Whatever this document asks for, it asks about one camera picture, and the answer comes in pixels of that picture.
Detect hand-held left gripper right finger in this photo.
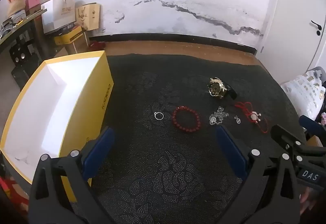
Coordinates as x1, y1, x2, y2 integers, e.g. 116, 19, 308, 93
215, 125, 303, 224

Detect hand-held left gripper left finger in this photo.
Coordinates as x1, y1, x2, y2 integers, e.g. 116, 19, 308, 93
29, 126, 116, 224

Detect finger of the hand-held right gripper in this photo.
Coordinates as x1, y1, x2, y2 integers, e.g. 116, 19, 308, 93
271, 124, 326, 161
298, 115, 326, 138

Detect red string bracelet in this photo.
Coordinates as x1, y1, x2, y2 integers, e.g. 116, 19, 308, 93
234, 101, 271, 135

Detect silver chain necklace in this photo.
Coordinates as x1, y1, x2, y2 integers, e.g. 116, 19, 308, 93
208, 106, 230, 126

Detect red bead bracelet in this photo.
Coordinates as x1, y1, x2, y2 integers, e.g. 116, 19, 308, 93
172, 105, 200, 134

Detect gold watch black strap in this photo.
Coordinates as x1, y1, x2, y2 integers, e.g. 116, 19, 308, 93
207, 77, 238, 100

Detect yellow cardboard box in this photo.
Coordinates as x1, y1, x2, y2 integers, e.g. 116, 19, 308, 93
0, 51, 114, 203

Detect person's right hand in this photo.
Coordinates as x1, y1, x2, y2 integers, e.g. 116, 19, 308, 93
300, 187, 322, 217

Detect printed white pillow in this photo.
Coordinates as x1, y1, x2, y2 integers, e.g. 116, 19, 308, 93
280, 72, 326, 123

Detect black patterned mat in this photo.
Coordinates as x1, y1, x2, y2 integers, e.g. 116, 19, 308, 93
68, 53, 306, 224

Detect red patterned cloth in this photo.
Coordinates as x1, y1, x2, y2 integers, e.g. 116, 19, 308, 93
0, 176, 30, 205

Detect white door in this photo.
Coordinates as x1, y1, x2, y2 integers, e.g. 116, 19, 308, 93
259, 0, 326, 79

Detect plain brown cardboard box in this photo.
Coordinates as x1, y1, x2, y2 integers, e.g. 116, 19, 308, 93
64, 35, 90, 55

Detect flat yellow box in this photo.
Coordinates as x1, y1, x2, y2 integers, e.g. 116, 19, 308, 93
54, 26, 86, 45

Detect black speakers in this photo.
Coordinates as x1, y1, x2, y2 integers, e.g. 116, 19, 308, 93
9, 42, 34, 64

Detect brown printed cardboard box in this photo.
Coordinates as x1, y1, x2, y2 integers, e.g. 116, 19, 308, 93
75, 2, 102, 32

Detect white carton box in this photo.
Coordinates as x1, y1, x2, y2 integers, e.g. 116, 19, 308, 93
40, 0, 76, 34

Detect dark desk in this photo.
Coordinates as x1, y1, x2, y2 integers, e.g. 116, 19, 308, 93
0, 8, 48, 47

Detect black door handle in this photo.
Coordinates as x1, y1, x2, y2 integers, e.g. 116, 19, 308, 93
310, 20, 323, 36

